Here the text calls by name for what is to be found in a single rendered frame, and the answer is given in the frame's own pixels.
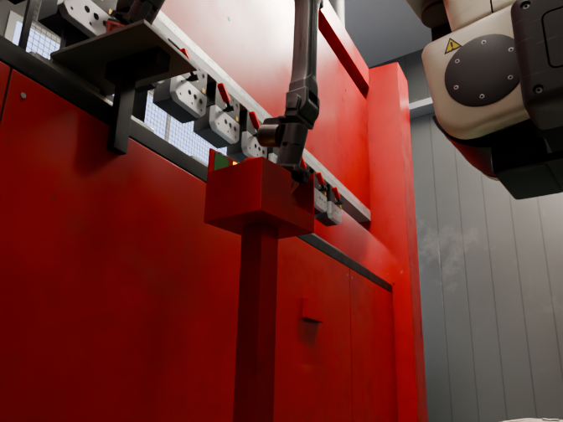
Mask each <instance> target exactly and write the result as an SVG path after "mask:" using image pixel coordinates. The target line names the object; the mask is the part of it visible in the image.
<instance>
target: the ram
mask: <svg viewBox="0 0 563 422"><path fill-rule="evenodd" d="M160 10H161V11H162V12H163V13H164V14H165V15H166V16H167V17H168V18H169V19H170V20H171V21H172V22H173V23H174V24H176V25H177V26H178V27H179V28H180V29H181V30H182V31H183V32H184V33H185V34H186V35H187V36H188V37H189V38H190V39H191V40H192V41H193V42H194V43H196V44H197V45H198V46H199V47H200V48H201V49H202V50H203V51H204V52H205V53H206V54H207V55H208V56H209V57H210V58H211V59H212V60H213V61H214V62H215V63H216V64H217V65H218V66H219V67H220V68H221V69H222V70H223V71H224V72H225V73H226V74H227V75H228V76H229V77H230V78H231V79H232V80H234V81H235V82H236V83H237V84H238V85H239V86H240V87H241V88H242V89H243V90H244V91H245V92H246V93H247V94H248V95H249V96H250V97H251V98H253V99H254V100H255V101H256V102H257V103H258V104H259V105H260V106H261V107H262V108H263V109H264V110H265V111H266V112H267V113H268V114H269V115H270V116H272V117H278V116H284V113H285V110H286V108H285V106H286V93H287V92H288V91H289V83H290V81H291V76H292V50H293V32H294V13H295V6H294V0H165V2H164V4H163V6H162V8H161V9H160ZM153 24H154V25H155V26H156V27H157V28H158V29H159V30H161V31H162V32H163V33H164V34H165V35H166V36H167V37H168V41H169V42H170V43H171V44H173V45H174V46H175V47H176V48H181V49H183V48H186V49H187V50H188V52H189V56H190V58H191V59H192V60H193V61H194V62H196V63H197V64H198V65H199V66H200V67H201V68H202V69H203V70H205V71H206V72H207V73H208V77H207V84H209V83H213V82H215V81H217V82H218V83H224V84H225V87H226V89H227V91H228V92H229V93H230V94H231V95H233V96H234V97H235V98H236V99H237V100H238V101H239V102H240V111H243V110H248V111H254V112H255V113H256V116H257V118H258V119H259V120H260V121H261V122H262V123H263V121H264V120H265V117H264V116H263V115H262V114H261V113H259V112H258V111H257V110H256V109H255V108H254V107H253V106H252V105H251V104H250V103H249V102H248V101H246V100H245V99H244V98H243V97H242V96H241V95H240V94H239V93H238V92H237V91H236V90H234V89H233V88H232V87H231V86H230V85H229V84H228V83H227V82H226V81H225V80H224V79H222V78H221V77H220V76H219V75H218V74H217V73H216V72H215V71H214V70H213V69H212V68H210V67H209V66H208V65H207V64H206V63H205V62H204V61H203V60H202V59H201V58H200V57H199V56H198V55H197V54H196V53H195V52H194V51H193V50H192V49H191V48H190V47H189V46H188V45H186V44H185V43H184V42H183V41H182V40H181V39H180V38H179V37H178V36H177V35H176V34H174V33H173V32H172V31H171V30H170V29H169V28H168V27H167V26H166V25H165V24H164V23H162V22H161V21H160V20H159V19H158V18H157V17H156V18H155V20H154V22H153ZM317 83H318V98H319V99H320V109H319V116H318V118H317V120H315V124H314V127H313V130H308V134H307V140H306V143H305V147H304V148H305V149H306V150H307V151H308V152H309V153H311V154H312V155H313V156H314V157H315V158H316V159H317V160H318V161H319V162H320V163H321V164H322V165H323V166H324V167H325V168H326V169H327V170H328V171H329V172H331V173H332V174H333V175H334V176H335V177H336V178H337V179H338V180H339V181H340V182H341V183H342V184H343V185H344V186H345V187H346V188H347V189H348V190H349V191H350V192H351V193H352V194H353V195H354V196H355V197H356V198H357V199H358V200H359V201H360V202H361V203H362V204H363V205H364V206H365V207H366V208H368V209H369V210H370V194H369V143H368V118H367V101H366V99H365V98H364V97H363V95H362V94H361V92H360V91H359V89H358V87H357V86H356V84H355V83H354V82H353V80H352V79H351V77H350V76H349V74H348V72H347V71H346V70H345V68H344V67H343V66H342V64H341V63H340V61H339V60H338V58H337V56H336V55H335V53H334V52H333V51H332V49H331V48H330V46H329V45H328V43H327V41H326V40H325V38H324V37H323V36H322V34H321V33H320V31H319V30H318V59H317ZM302 156H303V159H304V161H305V162H306V163H307V164H308V165H309V170H315V171H316V172H320V173H321V174H322V176H323V178H324V179H325V180H326V181H327V185H329V184H331V185H332V186H333V187H337V188H338V191H339V192H340V193H341V201H343V204H341V209H342V210H343V211H344V212H346V213H347V214H348V215H349V216H351V217H352V218H353V219H354V220H356V221H357V222H358V223H361V222H368V221H371V218H370V215H369V214H367V213H366V212H365V211H364V210H363V209H362V208H361V207H360V206H359V205H358V204H357V203H356V202H355V201H354V200H353V199H352V198H351V197H350V196H349V195H348V194H346V192H345V191H343V190H342V189H341V188H340V187H339V186H338V185H337V184H336V183H335V182H334V181H333V180H331V179H330V178H329V177H328V176H327V175H326V174H325V173H324V172H323V171H322V170H321V169H319V168H318V167H317V166H316V165H315V164H314V163H313V162H312V161H311V160H310V159H309V158H308V157H306V156H305V155H304V154H302Z"/></svg>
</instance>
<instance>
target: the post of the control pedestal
mask: <svg viewBox="0 0 563 422"><path fill-rule="evenodd" d="M277 256H278V229H275V228H273V227H271V226H269V225H266V224H254V225H250V226H245V227H242V235H241V253H240V287H239V305H238V322H237V340H236V357H235V391H234V409H233V422H273V420H274V388H275V354H276V288H277Z"/></svg>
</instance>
